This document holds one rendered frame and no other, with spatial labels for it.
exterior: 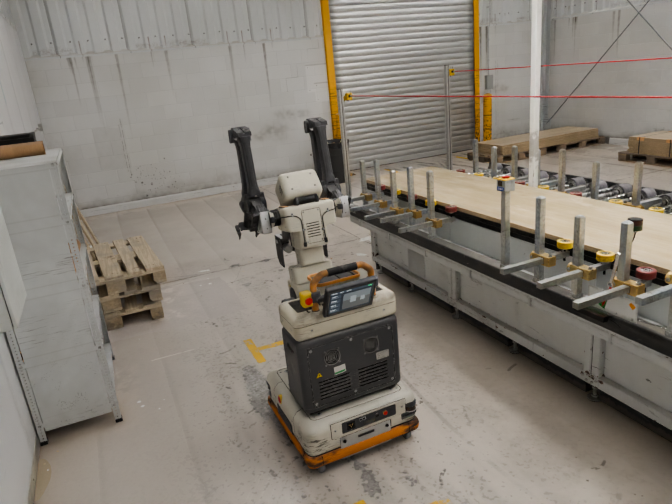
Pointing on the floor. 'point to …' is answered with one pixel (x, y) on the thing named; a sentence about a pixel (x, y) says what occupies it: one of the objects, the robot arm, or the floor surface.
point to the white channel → (535, 91)
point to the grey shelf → (55, 298)
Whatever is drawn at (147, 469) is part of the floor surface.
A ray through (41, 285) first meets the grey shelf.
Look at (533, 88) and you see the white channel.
